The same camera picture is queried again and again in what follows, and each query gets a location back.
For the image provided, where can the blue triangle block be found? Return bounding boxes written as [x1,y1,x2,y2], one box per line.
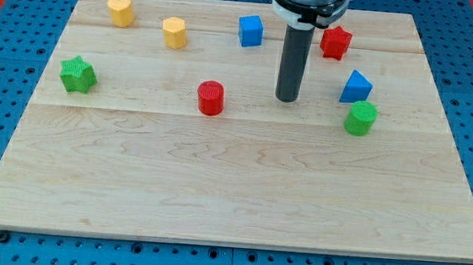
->
[339,70,373,103]

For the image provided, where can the red cylinder block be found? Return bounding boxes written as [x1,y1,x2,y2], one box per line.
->
[197,80,224,116]

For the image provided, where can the light wooden board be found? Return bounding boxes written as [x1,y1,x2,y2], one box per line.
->
[0,0,473,263]

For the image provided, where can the blue cube block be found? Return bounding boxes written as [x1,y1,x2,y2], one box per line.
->
[238,15,263,47]

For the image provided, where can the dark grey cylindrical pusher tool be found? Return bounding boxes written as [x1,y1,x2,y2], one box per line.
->
[275,26,314,103]

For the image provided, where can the yellow hexagon block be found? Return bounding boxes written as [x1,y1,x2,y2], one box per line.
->
[163,17,187,49]

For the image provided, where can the green cylinder block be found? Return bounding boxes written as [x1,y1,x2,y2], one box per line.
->
[344,100,379,137]

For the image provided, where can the red star block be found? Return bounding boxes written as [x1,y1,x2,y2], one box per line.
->
[320,26,352,60]

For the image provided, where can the yellow heart block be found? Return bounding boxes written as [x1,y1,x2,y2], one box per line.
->
[107,0,135,28]

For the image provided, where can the green star block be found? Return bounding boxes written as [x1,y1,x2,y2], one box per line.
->
[59,56,98,94]

